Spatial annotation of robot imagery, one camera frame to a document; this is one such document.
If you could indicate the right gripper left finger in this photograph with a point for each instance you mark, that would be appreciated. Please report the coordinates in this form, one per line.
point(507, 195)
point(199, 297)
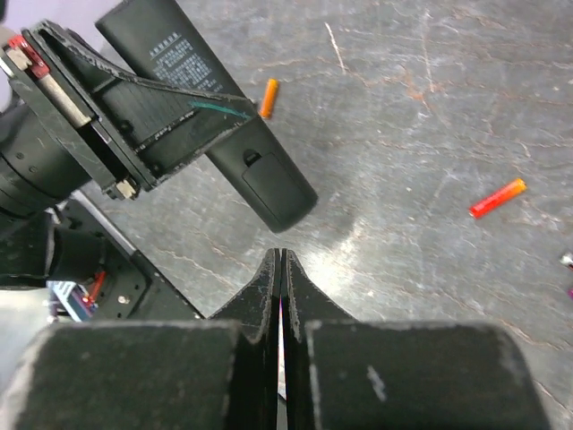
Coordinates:
point(219, 373)

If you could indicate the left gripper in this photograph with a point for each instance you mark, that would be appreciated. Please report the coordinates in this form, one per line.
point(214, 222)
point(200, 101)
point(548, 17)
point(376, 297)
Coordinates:
point(78, 117)

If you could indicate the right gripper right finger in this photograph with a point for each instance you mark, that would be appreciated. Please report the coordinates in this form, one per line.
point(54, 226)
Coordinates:
point(345, 374)

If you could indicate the red orange battery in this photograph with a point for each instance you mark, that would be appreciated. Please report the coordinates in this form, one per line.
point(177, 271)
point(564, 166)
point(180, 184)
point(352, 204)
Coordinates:
point(496, 199)

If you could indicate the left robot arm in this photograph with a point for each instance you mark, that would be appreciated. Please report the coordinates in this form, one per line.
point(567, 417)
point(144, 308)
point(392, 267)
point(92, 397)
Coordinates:
point(26, 245)

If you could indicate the black white battery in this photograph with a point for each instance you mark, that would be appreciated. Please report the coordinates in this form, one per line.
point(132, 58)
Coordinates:
point(567, 260)

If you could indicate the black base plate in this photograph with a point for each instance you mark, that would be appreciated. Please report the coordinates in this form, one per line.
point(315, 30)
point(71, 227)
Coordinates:
point(96, 273)

